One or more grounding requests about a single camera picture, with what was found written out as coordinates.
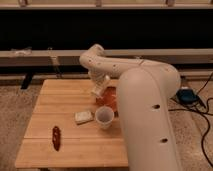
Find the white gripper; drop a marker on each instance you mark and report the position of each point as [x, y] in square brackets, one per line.
[100, 80]

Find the white bottle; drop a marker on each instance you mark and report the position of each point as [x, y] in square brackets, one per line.
[99, 89]

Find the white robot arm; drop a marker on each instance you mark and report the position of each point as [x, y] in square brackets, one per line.
[142, 93]

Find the orange ceramic bowl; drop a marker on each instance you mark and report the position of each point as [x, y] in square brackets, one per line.
[108, 99]

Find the white paper cup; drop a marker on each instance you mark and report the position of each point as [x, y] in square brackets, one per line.
[104, 116]

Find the small white sponge block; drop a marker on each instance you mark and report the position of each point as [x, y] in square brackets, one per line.
[83, 117]

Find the red chili pepper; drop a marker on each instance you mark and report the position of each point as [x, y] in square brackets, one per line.
[56, 138]

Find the wooden board table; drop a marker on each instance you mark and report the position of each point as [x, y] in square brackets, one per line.
[85, 145]

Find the blue power adapter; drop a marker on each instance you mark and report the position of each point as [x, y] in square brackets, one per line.
[186, 96]

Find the wooden shelf rail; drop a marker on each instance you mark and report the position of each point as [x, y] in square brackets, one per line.
[173, 56]

